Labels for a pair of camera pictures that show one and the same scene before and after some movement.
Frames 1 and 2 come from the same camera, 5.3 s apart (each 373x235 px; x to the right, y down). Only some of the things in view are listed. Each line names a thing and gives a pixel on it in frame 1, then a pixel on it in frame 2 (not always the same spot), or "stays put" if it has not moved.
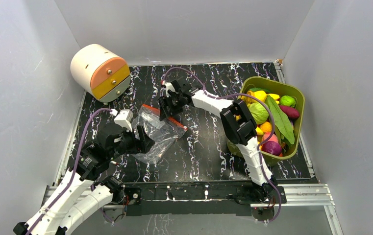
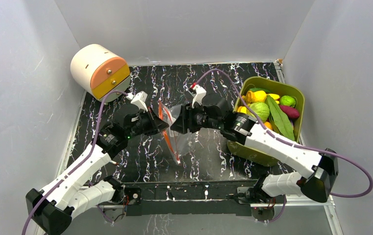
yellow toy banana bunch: (260, 94) stays put
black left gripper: (142, 145) -> (157, 124)
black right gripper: (173, 100) -> (188, 118)
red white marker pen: (114, 162) stays put
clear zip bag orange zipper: (164, 133) -> (180, 144)
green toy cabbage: (259, 113) stays put
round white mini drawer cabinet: (101, 73) stays put
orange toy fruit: (266, 127) stays put
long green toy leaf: (282, 121) stays put
